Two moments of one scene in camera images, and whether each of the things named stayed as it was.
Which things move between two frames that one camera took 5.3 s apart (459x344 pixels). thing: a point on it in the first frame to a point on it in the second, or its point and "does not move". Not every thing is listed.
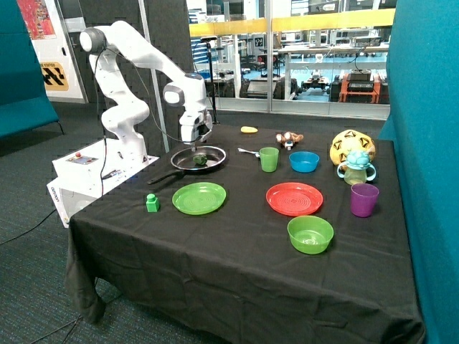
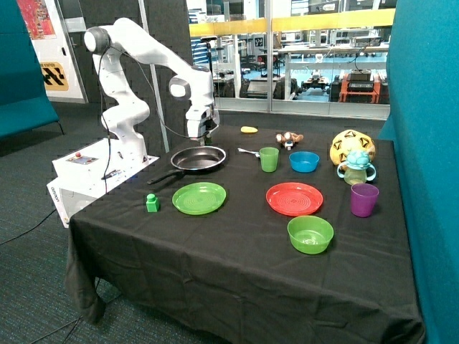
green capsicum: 200,159 to 208,141
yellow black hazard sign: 54,77 does not move
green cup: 269,158 does not move
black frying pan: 182,159 does not move
